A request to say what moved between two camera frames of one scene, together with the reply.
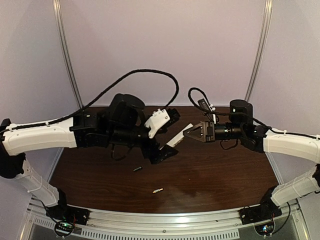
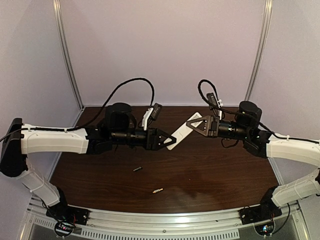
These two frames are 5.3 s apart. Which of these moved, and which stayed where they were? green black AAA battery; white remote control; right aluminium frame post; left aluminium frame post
Moved: white remote control
Stayed: right aluminium frame post; green black AAA battery; left aluminium frame post
